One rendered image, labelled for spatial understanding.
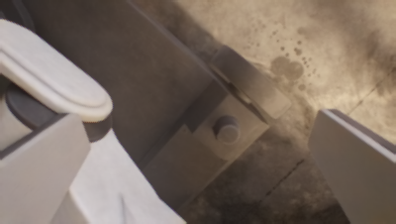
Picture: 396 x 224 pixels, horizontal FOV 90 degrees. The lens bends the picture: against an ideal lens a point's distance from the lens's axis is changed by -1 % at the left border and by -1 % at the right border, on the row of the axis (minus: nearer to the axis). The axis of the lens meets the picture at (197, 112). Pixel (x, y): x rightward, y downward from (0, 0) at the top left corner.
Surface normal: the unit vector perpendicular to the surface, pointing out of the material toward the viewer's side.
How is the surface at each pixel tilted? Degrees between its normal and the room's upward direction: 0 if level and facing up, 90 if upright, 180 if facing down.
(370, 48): 0
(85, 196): 90
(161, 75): 0
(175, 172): 0
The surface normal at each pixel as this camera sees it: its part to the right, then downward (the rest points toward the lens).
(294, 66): -0.06, 0.30
